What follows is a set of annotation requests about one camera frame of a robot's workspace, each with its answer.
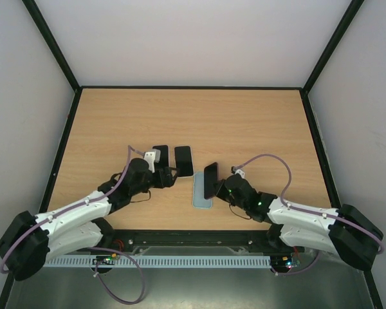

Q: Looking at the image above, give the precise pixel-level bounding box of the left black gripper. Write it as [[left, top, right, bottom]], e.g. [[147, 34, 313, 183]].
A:
[[131, 167, 180, 197]]

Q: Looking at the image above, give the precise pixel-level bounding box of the black screen phone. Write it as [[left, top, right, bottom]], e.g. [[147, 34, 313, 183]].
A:
[[152, 145, 170, 171]]

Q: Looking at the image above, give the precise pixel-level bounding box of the cream white phone case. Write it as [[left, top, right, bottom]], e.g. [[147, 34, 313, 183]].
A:
[[173, 145, 194, 178]]

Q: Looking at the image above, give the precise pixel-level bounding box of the light blue phone case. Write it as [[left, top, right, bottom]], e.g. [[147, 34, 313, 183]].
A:
[[192, 172, 213, 209]]

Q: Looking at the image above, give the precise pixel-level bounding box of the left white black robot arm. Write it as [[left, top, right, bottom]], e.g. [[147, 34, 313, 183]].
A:
[[0, 158, 179, 281]]

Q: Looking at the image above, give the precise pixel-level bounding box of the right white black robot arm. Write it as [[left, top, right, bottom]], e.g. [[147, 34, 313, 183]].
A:
[[212, 174, 384, 271]]

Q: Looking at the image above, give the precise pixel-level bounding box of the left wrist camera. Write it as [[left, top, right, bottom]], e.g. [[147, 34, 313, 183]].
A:
[[143, 149, 161, 173]]

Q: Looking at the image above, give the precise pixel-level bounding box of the white slotted cable duct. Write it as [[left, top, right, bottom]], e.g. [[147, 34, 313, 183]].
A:
[[44, 255, 270, 269]]

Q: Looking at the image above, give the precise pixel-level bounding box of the black aluminium frame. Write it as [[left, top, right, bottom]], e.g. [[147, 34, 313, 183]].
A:
[[0, 0, 385, 309]]

